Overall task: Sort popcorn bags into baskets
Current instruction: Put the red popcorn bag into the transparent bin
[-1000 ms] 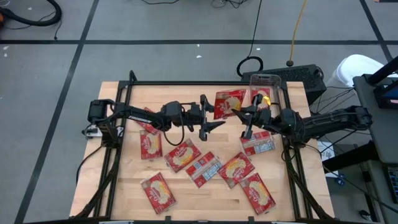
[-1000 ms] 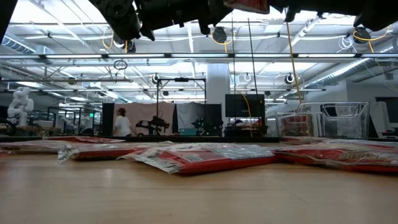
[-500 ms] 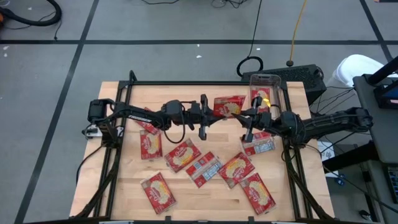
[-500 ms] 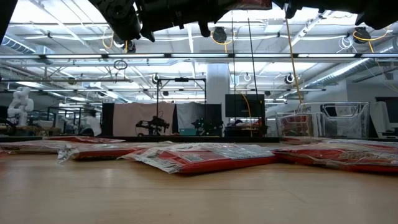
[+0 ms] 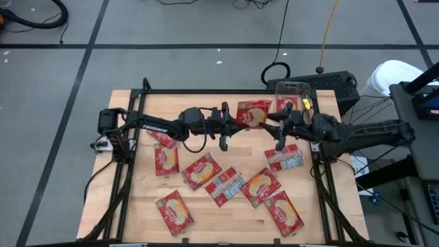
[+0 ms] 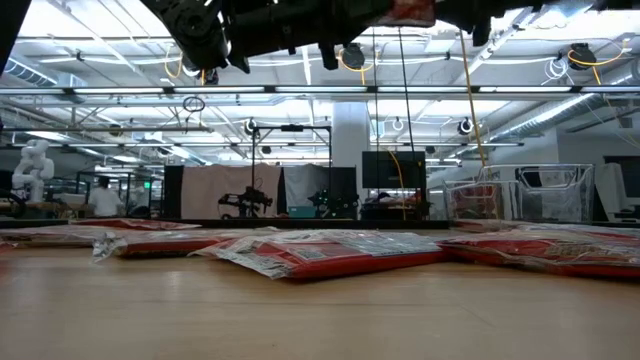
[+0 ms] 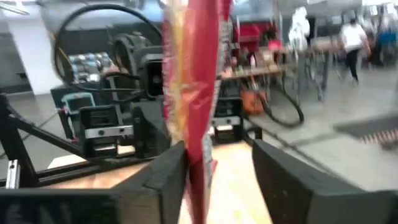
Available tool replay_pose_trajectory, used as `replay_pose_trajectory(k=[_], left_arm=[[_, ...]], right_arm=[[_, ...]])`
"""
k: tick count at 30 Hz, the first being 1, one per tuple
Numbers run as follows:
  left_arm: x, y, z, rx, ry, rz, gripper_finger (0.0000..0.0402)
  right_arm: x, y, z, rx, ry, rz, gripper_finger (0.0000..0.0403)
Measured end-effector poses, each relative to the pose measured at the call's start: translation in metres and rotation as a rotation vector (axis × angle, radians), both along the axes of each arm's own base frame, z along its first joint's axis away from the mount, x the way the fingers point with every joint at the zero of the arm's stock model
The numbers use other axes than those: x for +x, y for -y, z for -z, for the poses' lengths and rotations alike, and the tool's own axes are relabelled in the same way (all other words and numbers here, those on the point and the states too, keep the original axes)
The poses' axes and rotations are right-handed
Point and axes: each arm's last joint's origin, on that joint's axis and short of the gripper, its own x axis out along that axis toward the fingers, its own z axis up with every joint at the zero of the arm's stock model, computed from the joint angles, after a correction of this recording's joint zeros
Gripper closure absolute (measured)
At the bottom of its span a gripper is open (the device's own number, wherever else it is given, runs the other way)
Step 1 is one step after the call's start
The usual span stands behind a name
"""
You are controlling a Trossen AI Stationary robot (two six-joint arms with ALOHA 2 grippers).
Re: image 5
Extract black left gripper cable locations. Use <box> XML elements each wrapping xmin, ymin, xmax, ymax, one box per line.
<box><xmin>180</xmin><ymin>116</ymin><xmax>208</xmax><ymax>154</ymax></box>

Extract dark laptop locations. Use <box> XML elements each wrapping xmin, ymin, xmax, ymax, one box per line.
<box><xmin>411</xmin><ymin>92</ymin><xmax>439</xmax><ymax>121</ymax></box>

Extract black vacuum hose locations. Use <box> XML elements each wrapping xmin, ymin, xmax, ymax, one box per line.
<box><xmin>0</xmin><ymin>0</ymin><xmax>69</xmax><ymax>30</ymax></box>

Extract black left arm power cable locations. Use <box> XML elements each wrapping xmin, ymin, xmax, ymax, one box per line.
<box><xmin>83</xmin><ymin>158</ymin><xmax>116</xmax><ymax>204</ymax></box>

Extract black cable bundle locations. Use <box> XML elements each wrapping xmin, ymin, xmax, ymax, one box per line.
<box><xmin>233</xmin><ymin>0</ymin><xmax>275</xmax><ymax>10</ymax></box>

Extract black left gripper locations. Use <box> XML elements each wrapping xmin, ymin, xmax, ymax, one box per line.
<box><xmin>205</xmin><ymin>101</ymin><xmax>253</xmax><ymax>152</ymax></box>

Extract black metal table frame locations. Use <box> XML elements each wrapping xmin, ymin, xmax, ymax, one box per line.
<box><xmin>77</xmin><ymin>77</ymin><xmax>370</xmax><ymax>247</ymax></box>

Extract black pole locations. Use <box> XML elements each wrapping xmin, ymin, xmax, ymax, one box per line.
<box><xmin>404</xmin><ymin>61</ymin><xmax>439</xmax><ymax>94</ymax></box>

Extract black keyboard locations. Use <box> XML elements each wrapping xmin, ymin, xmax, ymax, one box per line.
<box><xmin>426</xmin><ymin>183</ymin><xmax>439</xmax><ymax>226</ymax></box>

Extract black hanging cable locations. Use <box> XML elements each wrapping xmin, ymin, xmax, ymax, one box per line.
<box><xmin>260</xmin><ymin>0</ymin><xmax>292</xmax><ymax>86</ymax></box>

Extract clear plastic basket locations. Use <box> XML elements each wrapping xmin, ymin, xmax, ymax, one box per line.
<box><xmin>274</xmin><ymin>81</ymin><xmax>313</xmax><ymax>119</ymax></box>

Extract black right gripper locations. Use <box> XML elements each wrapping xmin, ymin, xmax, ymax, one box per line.
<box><xmin>262</xmin><ymin>102</ymin><xmax>313</xmax><ymax>152</ymax></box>

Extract grey cart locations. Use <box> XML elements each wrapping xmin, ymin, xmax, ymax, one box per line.
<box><xmin>389</xmin><ymin>81</ymin><xmax>439</xmax><ymax>182</ymax></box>

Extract white paper sheet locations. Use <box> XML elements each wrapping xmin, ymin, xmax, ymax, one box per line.
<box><xmin>348</xmin><ymin>154</ymin><xmax>375</xmax><ymax>197</ymax></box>

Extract red popcorn bag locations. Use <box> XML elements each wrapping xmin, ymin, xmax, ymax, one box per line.
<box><xmin>276</xmin><ymin>96</ymin><xmax>299</xmax><ymax>113</ymax></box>
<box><xmin>154</xmin><ymin>189</ymin><xmax>195</xmax><ymax>237</ymax></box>
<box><xmin>263</xmin><ymin>143</ymin><xmax>305</xmax><ymax>172</ymax></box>
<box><xmin>147</xmin><ymin>130</ymin><xmax>179</xmax><ymax>150</ymax></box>
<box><xmin>153</xmin><ymin>142</ymin><xmax>180</xmax><ymax>177</ymax></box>
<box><xmin>204</xmin><ymin>167</ymin><xmax>247</xmax><ymax>209</ymax></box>
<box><xmin>239</xmin><ymin>167</ymin><xmax>283</xmax><ymax>209</ymax></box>
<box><xmin>263</xmin><ymin>189</ymin><xmax>305</xmax><ymax>238</ymax></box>
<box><xmin>180</xmin><ymin>152</ymin><xmax>223</xmax><ymax>191</ymax></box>
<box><xmin>235</xmin><ymin>99</ymin><xmax>273</xmax><ymax>130</ymax></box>

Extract yellow hanging cable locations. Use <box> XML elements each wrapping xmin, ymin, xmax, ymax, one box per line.
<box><xmin>317</xmin><ymin>0</ymin><xmax>340</xmax><ymax>75</ymax></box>

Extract white chair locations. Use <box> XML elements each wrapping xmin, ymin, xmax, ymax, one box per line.
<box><xmin>366</xmin><ymin>59</ymin><xmax>439</xmax><ymax>97</ymax></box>

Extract black computer tower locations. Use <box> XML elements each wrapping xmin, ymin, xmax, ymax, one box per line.
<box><xmin>266</xmin><ymin>70</ymin><xmax>361</xmax><ymax>117</ymax></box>

